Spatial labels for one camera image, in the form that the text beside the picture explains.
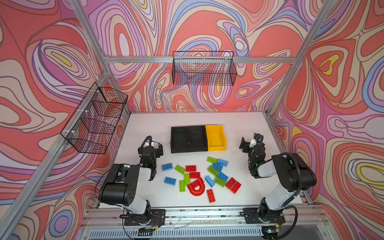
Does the blue lego brick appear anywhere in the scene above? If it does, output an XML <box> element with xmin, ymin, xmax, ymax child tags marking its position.
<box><xmin>162</xmin><ymin>163</ymin><xmax>173</xmax><ymax>171</ymax></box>
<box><xmin>218</xmin><ymin>159</ymin><xmax>228</xmax><ymax>167</ymax></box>
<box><xmin>217</xmin><ymin>172</ymin><xmax>229</xmax><ymax>182</ymax></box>
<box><xmin>212</xmin><ymin>163</ymin><xmax>223</xmax><ymax>172</ymax></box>
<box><xmin>205</xmin><ymin>176</ymin><xmax>215</xmax><ymax>188</ymax></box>
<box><xmin>164</xmin><ymin>177</ymin><xmax>177</xmax><ymax>186</ymax></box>

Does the green lego brick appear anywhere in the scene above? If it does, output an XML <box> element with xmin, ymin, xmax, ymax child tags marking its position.
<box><xmin>207</xmin><ymin>157</ymin><xmax>218</xmax><ymax>164</ymax></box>
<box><xmin>179</xmin><ymin>180</ymin><xmax>186</xmax><ymax>193</ymax></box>
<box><xmin>208</xmin><ymin>166</ymin><xmax>220</xmax><ymax>176</ymax></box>
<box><xmin>184</xmin><ymin>173</ymin><xmax>191</xmax><ymax>186</ymax></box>
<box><xmin>214</xmin><ymin>177</ymin><xmax>227</xmax><ymax>188</ymax></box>
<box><xmin>175</xmin><ymin>165</ymin><xmax>186</xmax><ymax>175</ymax></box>

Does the red lego brick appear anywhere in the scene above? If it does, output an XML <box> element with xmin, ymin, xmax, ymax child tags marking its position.
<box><xmin>207</xmin><ymin>189</ymin><xmax>216</xmax><ymax>203</ymax></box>
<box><xmin>230</xmin><ymin>182</ymin><xmax>242</xmax><ymax>194</ymax></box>
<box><xmin>186</xmin><ymin>165</ymin><xmax>197</xmax><ymax>173</ymax></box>
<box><xmin>225</xmin><ymin>178</ymin><xmax>237</xmax><ymax>190</ymax></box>
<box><xmin>189</xmin><ymin>172</ymin><xmax>201</xmax><ymax>179</ymax></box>

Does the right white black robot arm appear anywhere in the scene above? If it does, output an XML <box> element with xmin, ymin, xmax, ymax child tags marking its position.
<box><xmin>239</xmin><ymin>133</ymin><xmax>317</xmax><ymax>224</ymax></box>

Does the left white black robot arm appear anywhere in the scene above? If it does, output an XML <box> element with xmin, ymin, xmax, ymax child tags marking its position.
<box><xmin>98</xmin><ymin>136</ymin><xmax>163</xmax><ymax>224</ymax></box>

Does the left black plastic bin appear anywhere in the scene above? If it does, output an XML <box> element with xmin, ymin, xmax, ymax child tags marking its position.
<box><xmin>171</xmin><ymin>126</ymin><xmax>190</xmax><ymax>154</ymax></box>

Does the black plastic bin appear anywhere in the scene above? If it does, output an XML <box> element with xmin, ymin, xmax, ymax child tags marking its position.
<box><xmin>171</xmin><ymin>126</ymin><xmax>190</xmax><ymax>154</ymax></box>
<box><xmin>189</xmin><ymin>126</ymin><xmax>208</xmax><ymax>152</ymax></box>

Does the yellow plastic bin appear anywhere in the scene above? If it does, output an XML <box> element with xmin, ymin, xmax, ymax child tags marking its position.
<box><xmin>206</xmin><ymin>125</ymin><xmax>227</xmax><ymax>152</ymax></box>

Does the green lego brick beside arch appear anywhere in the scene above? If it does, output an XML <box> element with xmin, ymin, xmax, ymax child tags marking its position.
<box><xmin>184</xmin><ymin>173</ymin><xmax>191</xmax><ymax>186</ymax></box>

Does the middle black plastic bin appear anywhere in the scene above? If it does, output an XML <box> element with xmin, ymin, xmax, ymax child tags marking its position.
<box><xmin>189</xmin><ymin>126</ymin><xmax>208</xmax><ymax>152</ymax></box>

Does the red lego brick above arch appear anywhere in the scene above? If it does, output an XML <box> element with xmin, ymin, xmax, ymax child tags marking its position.
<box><xmin>189</xmin><ymin>172</ymin><xmax>201</xmax><ymax>179</ymax></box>

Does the blue lego brick beside arch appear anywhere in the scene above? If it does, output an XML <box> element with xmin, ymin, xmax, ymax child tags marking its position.
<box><xmin>205</xmin><ymin>176</ymin><xmax>215</xmax><ymax>188</ymax></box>

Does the red lego arch piece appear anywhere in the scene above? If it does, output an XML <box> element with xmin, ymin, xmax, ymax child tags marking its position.
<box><xmin>188</xmin><ymin>178</ymin><xmax>206</xmax><ymax>197</ymax></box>

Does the red lego brick bottom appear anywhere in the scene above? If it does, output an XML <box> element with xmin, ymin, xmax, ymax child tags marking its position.
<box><xmin>207</xmin><ymin>189</ymin><xmax>216</xmax><ymax>203</ymax></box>

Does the black wire basket left wall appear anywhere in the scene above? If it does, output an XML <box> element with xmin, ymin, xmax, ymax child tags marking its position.
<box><xmin>61</xmin><ymin>83</ymin><xmax>128</xmax><ymax>155</ymax></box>

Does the black wire basket wall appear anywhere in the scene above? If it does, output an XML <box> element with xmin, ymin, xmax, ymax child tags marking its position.
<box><xmin>172</xmin><ymin>51</ymin><xmax>238</xmax><ymax>86</ymax></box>
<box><xmin>61</xmin><ymin>83</ymin><xmax>128</xmax><ymax>155</ymax></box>

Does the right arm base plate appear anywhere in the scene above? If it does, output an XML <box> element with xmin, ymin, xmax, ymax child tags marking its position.
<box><xmin>240</xmin><ymin>208</ymin><xmax>286</xmax><ymax>225</ymax></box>

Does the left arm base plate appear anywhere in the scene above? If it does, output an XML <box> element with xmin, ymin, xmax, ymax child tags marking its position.
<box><xmin>120</xmin><ymin>209</ymin><xmax>166</xmax><ymax>227</ymax></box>

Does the aluminium front rail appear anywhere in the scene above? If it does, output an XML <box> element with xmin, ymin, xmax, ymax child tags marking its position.
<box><xmin>77</xmin><ymin>205</ymin><xmax>338</xmax><ymax>240</ymax></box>

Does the black wire basket back wall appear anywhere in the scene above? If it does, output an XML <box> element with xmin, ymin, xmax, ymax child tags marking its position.
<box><xmin>172</xmin><ymin>51</ymin><xmax>238</xmax><ymax>86</ymax></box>

